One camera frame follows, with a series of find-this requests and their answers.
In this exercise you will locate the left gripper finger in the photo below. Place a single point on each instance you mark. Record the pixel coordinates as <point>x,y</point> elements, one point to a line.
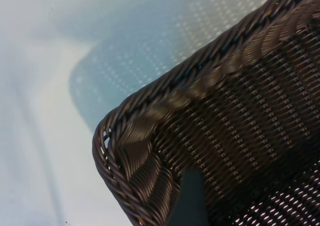
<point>191,203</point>

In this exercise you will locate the brown wicker basket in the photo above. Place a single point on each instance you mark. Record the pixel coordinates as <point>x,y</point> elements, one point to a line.
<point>237,110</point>

